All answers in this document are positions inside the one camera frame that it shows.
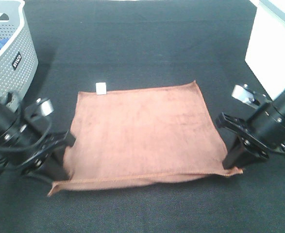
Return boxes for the grey perforated laundry basket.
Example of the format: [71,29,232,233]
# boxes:
[0,0,38,112]

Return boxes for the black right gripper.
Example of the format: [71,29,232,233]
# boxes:
[216,91,285,169]

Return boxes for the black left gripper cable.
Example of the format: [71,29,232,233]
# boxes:
[0,114,53,153]

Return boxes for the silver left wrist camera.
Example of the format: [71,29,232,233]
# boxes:
[35,98,54,117]

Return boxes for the white box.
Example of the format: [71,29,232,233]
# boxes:
[245,0,285,99]

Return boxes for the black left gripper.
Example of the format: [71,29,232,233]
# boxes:
[0,104,76,181]

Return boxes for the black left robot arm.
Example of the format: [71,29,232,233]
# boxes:
[0,91,76,183]

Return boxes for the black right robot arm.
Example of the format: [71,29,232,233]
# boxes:
[216,84,285,169]

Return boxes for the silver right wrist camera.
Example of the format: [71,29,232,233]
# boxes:
[232,84,268,109]

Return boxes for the brown microfibre towel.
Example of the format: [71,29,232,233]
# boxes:
[50,82,243,195]

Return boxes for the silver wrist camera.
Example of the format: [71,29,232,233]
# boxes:
[232,84,268,109]
[35,98,54,117]

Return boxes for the black table mat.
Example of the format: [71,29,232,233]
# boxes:
[0,0,285,233]

